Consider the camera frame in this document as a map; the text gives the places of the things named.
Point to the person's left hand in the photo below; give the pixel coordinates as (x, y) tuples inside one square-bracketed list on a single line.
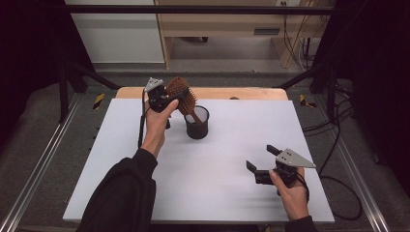
[(156, 129)]

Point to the yellow black tape strip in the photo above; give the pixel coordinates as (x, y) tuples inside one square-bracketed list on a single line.
[(98, 101), (303, 101)]

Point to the light wooden table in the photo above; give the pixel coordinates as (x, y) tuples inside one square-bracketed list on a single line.
[(245, 92)]

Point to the black metal stand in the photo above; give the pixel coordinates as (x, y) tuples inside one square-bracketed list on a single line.
[(330, 93), (64, 93)]

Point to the white cabinet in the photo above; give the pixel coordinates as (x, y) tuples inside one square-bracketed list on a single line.
[(122, 35)]

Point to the black mesh cup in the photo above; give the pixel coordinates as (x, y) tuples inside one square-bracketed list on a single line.
[(197, 130)]

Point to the aluminium rail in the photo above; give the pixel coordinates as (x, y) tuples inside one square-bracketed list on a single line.
[(357, 180), (38, 164)]

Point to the black horizontal frame bar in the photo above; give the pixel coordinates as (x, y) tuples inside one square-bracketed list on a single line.
[(193, 9)]

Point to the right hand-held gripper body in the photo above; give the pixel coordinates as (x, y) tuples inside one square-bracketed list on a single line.
[(288, 169)]

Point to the person's right hand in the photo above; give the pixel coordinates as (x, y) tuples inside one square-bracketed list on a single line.
[(295, 199)]

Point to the brown wooden hairbrush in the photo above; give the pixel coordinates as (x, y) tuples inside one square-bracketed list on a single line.
[(188, 106)]

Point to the white board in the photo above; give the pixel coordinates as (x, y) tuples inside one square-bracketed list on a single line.
[(219, 180)]

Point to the dark curtain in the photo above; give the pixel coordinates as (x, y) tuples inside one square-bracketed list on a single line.
[(377, 80), (32, 48)]

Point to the light wooden desk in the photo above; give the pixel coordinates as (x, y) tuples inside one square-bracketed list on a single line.
[(219, 24)]

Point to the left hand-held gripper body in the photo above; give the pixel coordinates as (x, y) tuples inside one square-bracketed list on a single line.
[(158, 98)]

